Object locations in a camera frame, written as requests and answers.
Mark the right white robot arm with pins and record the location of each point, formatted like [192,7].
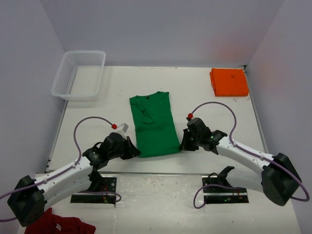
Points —
[275,175]

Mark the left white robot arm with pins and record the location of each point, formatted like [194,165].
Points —
[32,197]

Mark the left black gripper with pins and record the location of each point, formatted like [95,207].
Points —
[133,152]

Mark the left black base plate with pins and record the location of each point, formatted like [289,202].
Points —
[98,184]

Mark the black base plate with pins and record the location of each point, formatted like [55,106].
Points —
[98,184]
[216,195]

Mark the dark red t-shirt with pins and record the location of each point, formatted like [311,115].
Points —
[51,223]

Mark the green t-shirt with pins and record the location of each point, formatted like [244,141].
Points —
[154,125]

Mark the white plastic basket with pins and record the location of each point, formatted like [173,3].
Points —
[79,75]

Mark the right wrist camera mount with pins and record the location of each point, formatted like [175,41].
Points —
[190,116]

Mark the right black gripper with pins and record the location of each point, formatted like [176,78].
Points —
[185,146]

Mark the folded orange t-shirt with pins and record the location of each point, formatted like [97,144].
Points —
[229,82]

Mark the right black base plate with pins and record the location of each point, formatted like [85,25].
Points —
[216,195]

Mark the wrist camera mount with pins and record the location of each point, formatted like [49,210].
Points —
[190,116]
[120,129]

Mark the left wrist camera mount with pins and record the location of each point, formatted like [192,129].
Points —
[120,129]

